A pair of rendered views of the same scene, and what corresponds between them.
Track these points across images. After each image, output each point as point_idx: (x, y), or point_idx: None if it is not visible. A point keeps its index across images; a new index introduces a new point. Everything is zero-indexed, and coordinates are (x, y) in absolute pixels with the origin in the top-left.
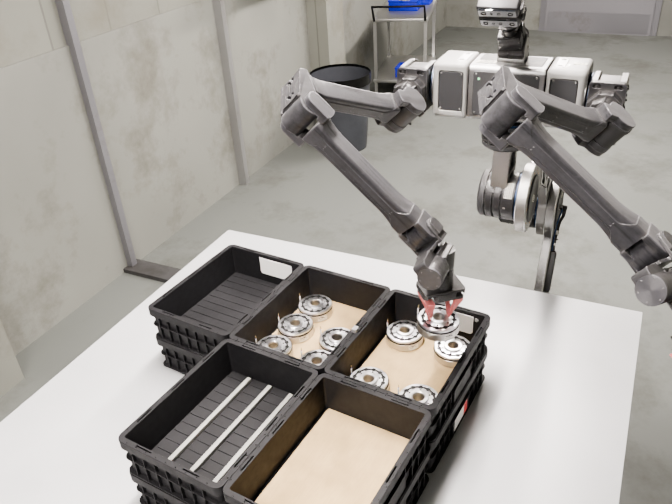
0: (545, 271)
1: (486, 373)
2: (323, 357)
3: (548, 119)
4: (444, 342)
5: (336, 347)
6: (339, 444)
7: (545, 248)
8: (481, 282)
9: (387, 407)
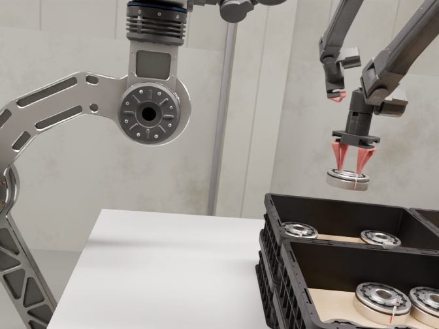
0: (29, 250)
1: (246, 268)
2: (426, 294)
3: None
4: (298, 233)
5: (427, 254)
6: None
7: (14, 226)
8: (72, 286)
9: None
